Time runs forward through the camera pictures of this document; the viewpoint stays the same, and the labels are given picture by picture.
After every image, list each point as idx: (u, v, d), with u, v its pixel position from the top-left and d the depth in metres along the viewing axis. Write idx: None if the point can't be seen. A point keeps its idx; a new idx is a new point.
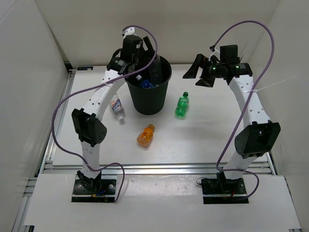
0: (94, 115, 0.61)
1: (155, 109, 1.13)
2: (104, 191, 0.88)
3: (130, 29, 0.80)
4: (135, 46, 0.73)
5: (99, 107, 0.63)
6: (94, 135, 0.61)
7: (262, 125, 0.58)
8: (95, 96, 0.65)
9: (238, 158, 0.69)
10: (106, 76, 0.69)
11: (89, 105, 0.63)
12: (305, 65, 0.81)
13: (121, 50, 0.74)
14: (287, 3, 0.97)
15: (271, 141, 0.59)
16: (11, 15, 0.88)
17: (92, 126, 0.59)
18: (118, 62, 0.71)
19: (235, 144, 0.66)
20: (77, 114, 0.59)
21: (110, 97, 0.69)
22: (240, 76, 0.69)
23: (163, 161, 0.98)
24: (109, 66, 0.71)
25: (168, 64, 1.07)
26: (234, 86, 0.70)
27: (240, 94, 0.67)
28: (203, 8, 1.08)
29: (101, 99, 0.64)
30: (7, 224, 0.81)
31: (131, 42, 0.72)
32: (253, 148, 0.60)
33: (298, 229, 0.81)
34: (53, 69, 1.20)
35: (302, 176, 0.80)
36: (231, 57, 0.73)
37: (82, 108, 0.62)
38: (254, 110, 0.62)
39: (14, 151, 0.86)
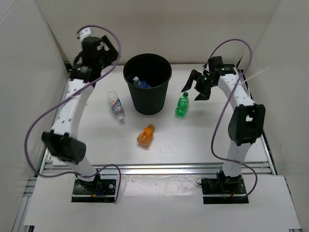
0: (67, 133, 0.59)
1: (156, 109, 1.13)
2: (104, 191, 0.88)
3: (86, 31, 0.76)
4: (96, 48, 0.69)
5: (70, 124, 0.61)
6: (72, 153, 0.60)
7: (249, 108, 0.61)
8: (63, 112, 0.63)
9: (233, 148, 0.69)
10: (71, 86, 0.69)
11: (59, 124, 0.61)
12: (305, 65, 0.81)
13: (81, 54, 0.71)
14: (287, 3, 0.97)
15: (260, 123, 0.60)
16: (10, 14, 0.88)
17: (68, 146, 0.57)
18: (80, 69, 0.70)
19: (228, 132, 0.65)
20: (49, 137, 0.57)
21: (80, 108, 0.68)
22: (226, 74, 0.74)
23: (163, 161, 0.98)
24: (73, 76, 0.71)
25: (168, 64, 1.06)
26: (222, 83, 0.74)
27: (227, 87, 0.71)
28: (203, 8, 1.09)
29: (70, 115, 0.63)
30: (7, 224, 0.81)
31: (90, 44, 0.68)
32: (245, 131, 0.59)
33: (298, 229, 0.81)
34: (53, 69, 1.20)
35: (302, 176, 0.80)
36: (217, 65, 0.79)
37: (52, 130, 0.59)
38: (240, 96, 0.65)
39: (14, 151, 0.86)
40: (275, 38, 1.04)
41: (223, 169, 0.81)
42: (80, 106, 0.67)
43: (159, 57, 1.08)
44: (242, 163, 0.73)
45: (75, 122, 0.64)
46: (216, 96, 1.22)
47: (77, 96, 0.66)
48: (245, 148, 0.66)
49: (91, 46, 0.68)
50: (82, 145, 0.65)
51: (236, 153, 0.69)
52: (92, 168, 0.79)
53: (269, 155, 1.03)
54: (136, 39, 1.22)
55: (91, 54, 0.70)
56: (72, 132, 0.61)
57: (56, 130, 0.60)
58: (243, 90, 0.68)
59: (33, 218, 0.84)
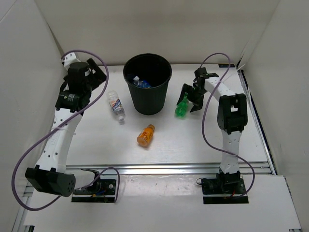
0: (54, 169, 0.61)
1: (156, 109, 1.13)
2: (103, 191, 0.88)
3: (70, 55, 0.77)
4: (84, 74, 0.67)
5: (57, 158, 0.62)
6: (60, 189, 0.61)
7: (232, 97, 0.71)
8: (49, 146, 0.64)
9: (226, 138, 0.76)
10: (58, 117, 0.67)
11: (45, 158, 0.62)
12: (305, 65, 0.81)
13: (68, 81, 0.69)
14: (288, 3, 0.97)
15: (243, 109, 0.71)
16: (10, 15, 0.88)
17: (54, 183, 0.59)
18: (67, 97, 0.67)
19: (218, 123, 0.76)
20: (33, 174, 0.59)
21: (68, 138, 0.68)
22: (210, 78, 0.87)
23: (163, 161, 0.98)
24: (59, 105, 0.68)
25: (168, 64, 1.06)
26: (207, 85, 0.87)
27: (211, 86, 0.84)
28: (203, 8, 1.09)
29: (57, 149, 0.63)
30: (7, 224, 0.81)
31: (77, 71, 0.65)
32: (232, 120, 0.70)
33: (298, 229, 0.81)
34: (53, 69, 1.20)
35: (302, 176, 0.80)
36: (202, 73, 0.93)
37: (38, 166, 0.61)
38: (223, 91, 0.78)
39: (15, 151, 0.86)
40: (275, 38, 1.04)
41: (221, 168, 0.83)
42: (68, 136, 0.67)
43: (159, 57, 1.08)
44: (236, 154, 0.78)
45: (62, 154, 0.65)
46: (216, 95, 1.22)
47: (64, 127, 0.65)
48: (236, 137, 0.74)
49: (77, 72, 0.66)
50: (71, 178, 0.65)
51: (229, 144, 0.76)
52: (89, 175, 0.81)
53: (269, 155, 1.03)
54: (136, 39, 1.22)
55: (78, 81, 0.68)
56: (58, 166, 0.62)
57: (41, 166, 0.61)
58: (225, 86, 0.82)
59: (33, 218, 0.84)
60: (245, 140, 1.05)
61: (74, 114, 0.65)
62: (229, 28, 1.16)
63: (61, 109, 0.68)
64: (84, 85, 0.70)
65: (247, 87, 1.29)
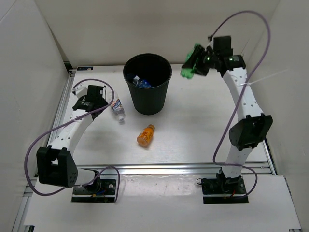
0: (65, 148, 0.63)
1: (156, 109, 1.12)
2: (104, 191, 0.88)
3: (80, 86, 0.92)
4: (99, 92, 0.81)
5: (69, 141, 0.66)
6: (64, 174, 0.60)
7: (255, 118, 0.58)
8: (63, 132, 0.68)
9: (234, 152, 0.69)
10: (74, 114, 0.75)
11: (58, 141, 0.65)
12: (305, 65, 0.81)
13: (86, 95, 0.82)
14: (288, 3, 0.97)
15: (264, 133, 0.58)
16: (11, 14, 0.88)
17: (62, 162, 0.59)
18: (84, 103, 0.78)
19: (229, 136, 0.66)
20: (46, 150, 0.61)
21: (79, 131, 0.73)
22: (234, 69, 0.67)
23: (163, 161, 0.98)
24: (76, 107, 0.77)
25: (168, 64, 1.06)
26: (228, 78, 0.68)
27: (233, 86, 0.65)
28: (203, 8, 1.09)
29: (70, 134, 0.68)
30: (7, 224, 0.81)
31: (95, 88, 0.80)
32: (246, 139, 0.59)
33: (298, 229, 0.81)
34: (53, 69, 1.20)
35: (302, 176, 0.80)
36: (224, 49, 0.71)
37: (50, 146, 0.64)
38: (247, 104, 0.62)
39: (15, 151, 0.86)
40: (275, 38, 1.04)
41: (223, 171, 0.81)
42: (80, 129, 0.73)
43: (159, 57, 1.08)
44: (242, 165, 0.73)
45: (73, 142, 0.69)
46: (217, 96, 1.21)
47: (79, 120, 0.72)
48: (246, 152, 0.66)
49: (95, 90, 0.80)
50: (76, 170, 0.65)
51: (238, 158, 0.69)
52: (91, 173, 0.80)
53: (269, 155, 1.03)
54: (136, 39, 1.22)
55: (94, 95, 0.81)
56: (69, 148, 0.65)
57: (53, 146, 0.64)
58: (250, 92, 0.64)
59: (33, 218, 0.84)
60: None
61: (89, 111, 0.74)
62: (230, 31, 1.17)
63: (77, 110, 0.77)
64: (99, 99, 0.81)
65: None
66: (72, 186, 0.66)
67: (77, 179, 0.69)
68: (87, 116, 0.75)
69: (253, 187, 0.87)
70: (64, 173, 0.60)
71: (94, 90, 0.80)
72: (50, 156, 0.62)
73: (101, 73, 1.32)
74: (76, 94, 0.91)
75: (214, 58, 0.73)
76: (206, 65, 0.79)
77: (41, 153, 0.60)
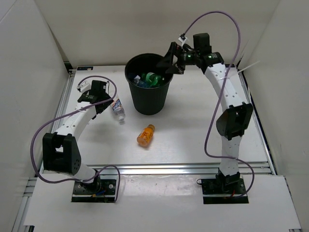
0: (70, 134, 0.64)
1: (156, 109, 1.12)
2: (104, 191, 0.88)
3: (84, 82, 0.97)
4: (102, 87, 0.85)
5: (74, 129, 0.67)
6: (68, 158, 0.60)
7: (238, 107, 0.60)
8: (69, 120, 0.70)
9: (225, 143, 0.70)
10: (78, 106, 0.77)
11: (63, 128, 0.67)
12: (305, 65, 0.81)
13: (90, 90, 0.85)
14: (288, 3, 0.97)
15: (246, 119, 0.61)
16: (11, 15, 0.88)
17: (67, 146, 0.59)
18: (88, 96, 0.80)
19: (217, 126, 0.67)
20: (51, 136, 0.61)
21: (83, 123, 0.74)
22: (214, 65, 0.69)
23: (163, 161, 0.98)
24: (80, 99, 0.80)
25: None
26: (209, 75, 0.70)
27: (215, 80, 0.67)
28: (203, 8, 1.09)
29: (75, 123, 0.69)
30: (7, 225, 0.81)
31: (98, 83, 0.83)
32: (233, 128, 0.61)
33: (298, 229, 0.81)
34: (53, 69, 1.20)
35: (302, 176, 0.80)
36: (204, 46, 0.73)
37: (55, 132, 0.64)
38: (230, 94, 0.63)
39: (15, 151, 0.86)
40: (275, 38, 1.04)
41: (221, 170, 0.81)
42: (84, 120, 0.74)
43: (161, 57, 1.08)
44: (237, 158, 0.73)
45: (77, 130, 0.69)
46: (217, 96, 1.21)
47: (85, 109, 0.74)
48: (237, 141, 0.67)
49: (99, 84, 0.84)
50: (79, 157, 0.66)
51: (230, 149, 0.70)
52: (91, 169, 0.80)
53: (269, 155, 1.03)
54: (136, 39, 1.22)
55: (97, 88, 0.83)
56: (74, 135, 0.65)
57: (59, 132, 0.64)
58: (230, 84, 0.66)
59: (33, 218, 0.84)
60: (246, 140, 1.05)
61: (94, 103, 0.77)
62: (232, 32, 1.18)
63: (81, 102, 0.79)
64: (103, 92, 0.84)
65: (247, 87, 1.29)
66: (75, 173, 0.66)
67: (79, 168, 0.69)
68: (91, 107, 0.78)
69: (251, 185, 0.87)
70: (68, 159, 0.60)
71: (97, 85, 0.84)
72: (56, 142, 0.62)
73: (101, 73, 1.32)
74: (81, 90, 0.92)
75: (194, 56, 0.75)
76: (187, 62, 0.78)
77: (47, 139, 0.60)
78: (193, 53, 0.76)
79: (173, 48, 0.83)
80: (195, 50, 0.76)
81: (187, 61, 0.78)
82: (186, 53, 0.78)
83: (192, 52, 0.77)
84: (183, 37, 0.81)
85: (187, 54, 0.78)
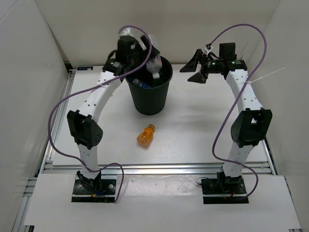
0: (90, 116, 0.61)
1: (155, 110, 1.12)
2: (103, 191, 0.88)
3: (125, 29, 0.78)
4: (130, 47, 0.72)
5: (94, 108, 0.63)
6: (90, 137, 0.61)
7: (256, 113, 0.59)
8: (91, 97, 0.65)
9: (235, 149, 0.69)
10: (102, 77, 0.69)
11: (84, 107, 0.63)
12: (305, 65, 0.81)
13: (117, 51, 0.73)
14: (287, 4, 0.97)
15: (264, 127, 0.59)
16: (11, 15, 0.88)
17: (88, 128, 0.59)
18: (113, 64, 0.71)
19: (231, 133, 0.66)
20: (74, 115, 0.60)
21: (106, 98, 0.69)
22: (236, 69, 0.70)
23: (163, 161, 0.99)
24: (105, 67, 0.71)
25: (169, 63, 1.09)
26: (230, 78, 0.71)
27: (234, 84, 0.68)
28: (202, 8, 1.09)
29: (97, 100, 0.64)
30: (7, 225, 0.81)
31: (124, 43, 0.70)
32: (247, 134, 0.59)
33: (298, 229, 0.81)
34: (53, 69, 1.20)
35: (302, 176, 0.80)
36: (229, 53, 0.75)
37: (77, 110, 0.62)
38: (247, 98, 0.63)
39: (15, 151, 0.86)
40: (275, 38, 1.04)
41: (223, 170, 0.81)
42: (106, 95, 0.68)
43: (159, 56, 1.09)
44: (243, 164, 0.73)
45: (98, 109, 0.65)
46: (217, 96, 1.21)
47: (107, 85, 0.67)
48: (247, 150, 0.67)
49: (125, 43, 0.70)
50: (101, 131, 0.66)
51: (238, 155, 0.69)
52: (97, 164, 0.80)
53: (269, 155, 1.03)
54: None
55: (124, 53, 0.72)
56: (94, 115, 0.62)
57: (80, 112, 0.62)
58: (251, 89, 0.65)
59: (32, 218, 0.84)
60: None
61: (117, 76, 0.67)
62: (238, 27, 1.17)
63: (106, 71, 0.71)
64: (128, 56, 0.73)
65: None
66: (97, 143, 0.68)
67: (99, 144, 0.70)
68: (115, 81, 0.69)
69: (254, 189, 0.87)
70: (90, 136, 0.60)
71: (123, 45, 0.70)
72: (76, 122, 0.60)
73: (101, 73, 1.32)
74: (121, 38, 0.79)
75: (219, 63, 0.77)
76: (210, 69, 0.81)
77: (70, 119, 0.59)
78: (217, 61, 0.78)
79: (198, 53, 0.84)
80: (219, 59, 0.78)
81: (210, 68, 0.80)
82: (210, 61, 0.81)
83: (217, 60, 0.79)
84: (209, 47, 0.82)
85: (211, 62, 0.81)
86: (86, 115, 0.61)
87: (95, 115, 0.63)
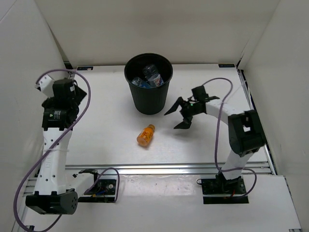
0: (54, 191, 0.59)
1: (156, 109, 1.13)
2: (104, 191, 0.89)
3: (45, 78, 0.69)
4: (69, 89, 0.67)
5: (55, 180, 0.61)
6: (65, 210, 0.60)
7: (244, 116, 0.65)
8: (46, 170, 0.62)
9: (234, 155, 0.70)
10: (47, 136, 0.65)
11: (43, 183, 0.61)
12: (305, 65, 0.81)
13: (55, 98, 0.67)
14: (287, 3, 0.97)
15: (257, 126, 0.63)
16: (10, 15, 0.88)
17: (58, 206, 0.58)
18: (53, 115, 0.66)
19: (231, 146, 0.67)
20: (35, 201, 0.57)
21: (63, 156, 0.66)
22: (211, 100, 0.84)
23: (163, 161, 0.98)
24: (46, 125, 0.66)
25: (169, 63, 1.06)
26: (209, 107, 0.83)
27: (214, 108, 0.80)
28: (202, 8, 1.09)
29: (54, 171, 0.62)
30: (6, 226, 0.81)
31: (62, 87, 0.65)
32: (246, 137, 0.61)
33: (298, 229, 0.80)
34: (53, 69, 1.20)
35: (302, 176, 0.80)
36: (201, 94, 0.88)
37: (37, 192, 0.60)
38: (229, 109, 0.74)
39: (14, 151, 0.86)
40: (275, 38, 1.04)
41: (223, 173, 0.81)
42: (62, 156, 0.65)
43: (157, 55, 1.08)
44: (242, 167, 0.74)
45: (60, 176, 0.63)
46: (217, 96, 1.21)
47: (57, 147, 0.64)
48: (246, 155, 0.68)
49: (63, 85, 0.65)
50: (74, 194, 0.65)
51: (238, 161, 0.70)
52: (92, 177, 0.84)
53: (269, 155, 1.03)
54: (137, 40, 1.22)
55: (64, 98, 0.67)
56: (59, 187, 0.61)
57: (40, 192, 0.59)
58: (229, 105, 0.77)
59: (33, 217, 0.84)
60: None
61: (64, 132, 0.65)
62: (237, 27, 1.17)
63: (49, 129, 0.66)
64: (71, 101, 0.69)
65: (247, 87, 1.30)
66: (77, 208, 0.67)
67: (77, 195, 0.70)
68: (64, 136, 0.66)
69: (252, 187, 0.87)
70: (64, 210, 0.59)
71: (61, 89, 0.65)
72: (41, 206, 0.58)
73: (101, 73, 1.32)
74: (42, 90, 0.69)
75: (196, 104, 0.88)
76: (190, 110, 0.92)
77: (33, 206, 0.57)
78: (195, 103, 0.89)
79: (179, 100, 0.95)
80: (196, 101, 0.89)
81: (190, 110, 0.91)
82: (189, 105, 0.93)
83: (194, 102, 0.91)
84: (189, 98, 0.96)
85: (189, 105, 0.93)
86: (49, 194, 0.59)
87: (60, 186, 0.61)
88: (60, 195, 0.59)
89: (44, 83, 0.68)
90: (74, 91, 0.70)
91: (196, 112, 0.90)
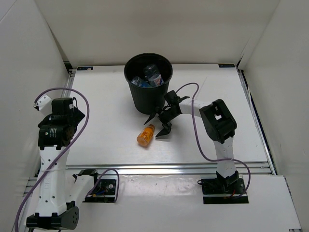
0: (55, 213, 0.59)
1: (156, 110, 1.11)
2: (104, 191, 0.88)
3: (44, 97, 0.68)
4: (67, 106, 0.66)
5: (55, 201, 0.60)
6: (66, 227, 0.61)
7: (213, 107, 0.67)
8: (44, 191, 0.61)
9: (219, 146, 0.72)
10: (44, 156, 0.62)
11: (43, 204, 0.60)
12: (305, 65, 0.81)
13: (53, 115, 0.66)
14: (287, 3, 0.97)
15: (226, 113, 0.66)
16: (11, 14, 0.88)
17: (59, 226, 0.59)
18: (49, 132, 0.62)
19: (209, 135, 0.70)
20: (35, 222, 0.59)
21: (62, 174, 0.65)
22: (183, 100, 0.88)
23: (163, 162, 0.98)
24: (42, 143, 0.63)
25: (170, 64, 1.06)
26: (183, 107, 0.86)
27: (188, 107, 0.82)
28: (202, 8, 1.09)
29: (52, 192, 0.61)
30: (6, 226, 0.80)
31: (62, 102, 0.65)
32: (220, 126, 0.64)
33: (298, 229, 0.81)
34: (52, 69, 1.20)
35: (302, 176, 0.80)
36: (173, 98, 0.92)
37: (37, 212, 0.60)
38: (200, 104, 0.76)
39: (14, 151, 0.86)
40: (275, 38, 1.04)
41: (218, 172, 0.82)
42: (61, 175, 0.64)
43: (158, 55, 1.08)
44: (232, 159, 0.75)
45: (60, 195, 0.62)
46: (217, 96, 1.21)
47: (55, 167, 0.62)
48: (230, 143, 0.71)
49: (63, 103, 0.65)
50: (74, 208, 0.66)
51: (224, 152, 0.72)
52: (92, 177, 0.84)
53: (269, 155, 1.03)
54: (137, 40, 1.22)
55: (62, 115, 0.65)
56: (59, 207, 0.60)
57: (41, 213, 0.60)
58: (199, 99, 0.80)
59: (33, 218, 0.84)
60: (245, 140, 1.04)
61: (64, 150, 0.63)
62: (237, 27, 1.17)
63: (45, 148, 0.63)
64: (70, 119, 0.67)
65: (247, 87, 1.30)
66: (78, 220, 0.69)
67: (77, 207, 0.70)
68: (62, 155, 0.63)
69: (248, 184, 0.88)
70: (66, 226, 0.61)
71: (60, 105, 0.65)
72: (42, 226, 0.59)
73: (101, 73, 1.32)
74: (40, 109, 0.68)
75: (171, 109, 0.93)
76: (169, 116, 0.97)
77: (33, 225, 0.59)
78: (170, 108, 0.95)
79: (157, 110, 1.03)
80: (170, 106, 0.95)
81: (169, 115, 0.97)
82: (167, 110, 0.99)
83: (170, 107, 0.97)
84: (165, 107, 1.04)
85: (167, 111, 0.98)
86: (50, 215, 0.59)
87: (60, 205, 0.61)
88: (61, 216, 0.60)
89: (42, 103, 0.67)
90: (73, 108, 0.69)
91: (173, 115, 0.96)
